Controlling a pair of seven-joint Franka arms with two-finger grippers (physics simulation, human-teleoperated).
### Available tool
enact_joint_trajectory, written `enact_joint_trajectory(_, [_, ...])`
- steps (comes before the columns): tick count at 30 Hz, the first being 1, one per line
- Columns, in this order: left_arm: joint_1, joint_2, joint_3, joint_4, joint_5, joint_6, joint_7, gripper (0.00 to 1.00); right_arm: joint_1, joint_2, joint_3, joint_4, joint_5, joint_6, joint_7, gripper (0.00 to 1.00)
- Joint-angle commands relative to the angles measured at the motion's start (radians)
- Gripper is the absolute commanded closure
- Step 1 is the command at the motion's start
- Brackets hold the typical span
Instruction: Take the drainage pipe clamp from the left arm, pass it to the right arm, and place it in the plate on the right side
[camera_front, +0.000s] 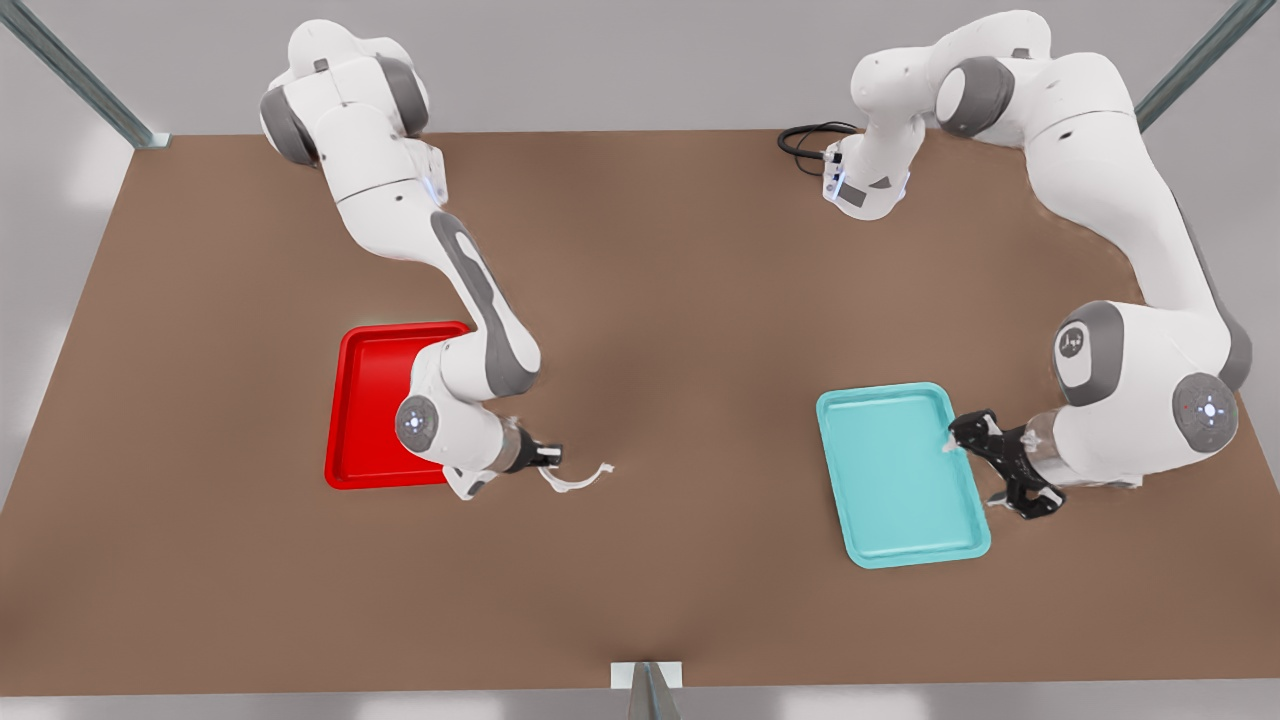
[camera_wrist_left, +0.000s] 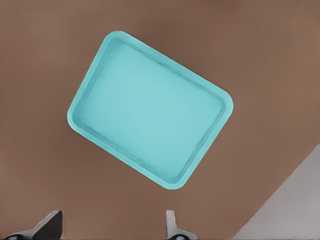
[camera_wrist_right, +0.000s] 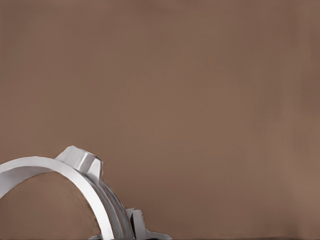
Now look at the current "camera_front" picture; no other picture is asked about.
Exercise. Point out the white drainage pipe clamp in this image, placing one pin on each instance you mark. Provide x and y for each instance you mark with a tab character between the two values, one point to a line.
580	482

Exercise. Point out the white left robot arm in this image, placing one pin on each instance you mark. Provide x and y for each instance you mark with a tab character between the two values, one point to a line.
1120	160

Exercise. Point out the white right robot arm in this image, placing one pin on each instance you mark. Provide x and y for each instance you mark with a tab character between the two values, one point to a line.
390	190

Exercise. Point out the teal rectangular tray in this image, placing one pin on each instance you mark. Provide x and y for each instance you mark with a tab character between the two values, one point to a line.
895	475

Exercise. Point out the red rectangular tray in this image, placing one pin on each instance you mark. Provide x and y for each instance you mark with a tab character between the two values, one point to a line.
375	400

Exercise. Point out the silver frame post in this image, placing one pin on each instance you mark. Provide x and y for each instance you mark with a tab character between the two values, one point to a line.
650	690
80	75
1195	60

